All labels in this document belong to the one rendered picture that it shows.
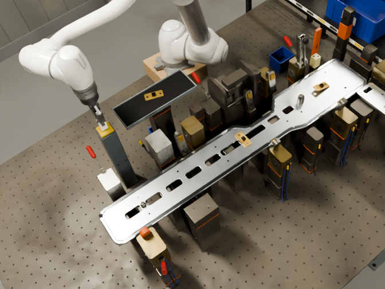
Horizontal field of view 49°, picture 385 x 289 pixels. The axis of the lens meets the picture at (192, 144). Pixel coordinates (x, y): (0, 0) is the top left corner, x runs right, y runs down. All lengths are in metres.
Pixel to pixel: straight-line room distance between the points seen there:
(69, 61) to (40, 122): 2.14
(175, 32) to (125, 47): 1.65
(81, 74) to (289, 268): 1.19
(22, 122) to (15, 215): 1.47
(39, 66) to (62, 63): 0.13
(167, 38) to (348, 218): 1.29
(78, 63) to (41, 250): 1.03
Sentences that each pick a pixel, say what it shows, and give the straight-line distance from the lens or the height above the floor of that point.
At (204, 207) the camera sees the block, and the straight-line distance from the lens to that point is 1.70.
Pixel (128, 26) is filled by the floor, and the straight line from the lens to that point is 4.14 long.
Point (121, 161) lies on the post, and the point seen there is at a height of 0.93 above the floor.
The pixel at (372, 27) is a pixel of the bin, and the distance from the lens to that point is 2.25.
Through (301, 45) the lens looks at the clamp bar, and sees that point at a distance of 2.05.
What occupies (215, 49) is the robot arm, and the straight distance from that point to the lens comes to 2.26.
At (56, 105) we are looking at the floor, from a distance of 3.68.
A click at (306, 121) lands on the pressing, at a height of 1.00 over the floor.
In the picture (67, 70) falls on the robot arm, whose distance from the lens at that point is 1.53.
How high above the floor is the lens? 2.56
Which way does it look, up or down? 55 degrees down
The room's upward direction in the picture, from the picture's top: 12 degrees counter-clockwise
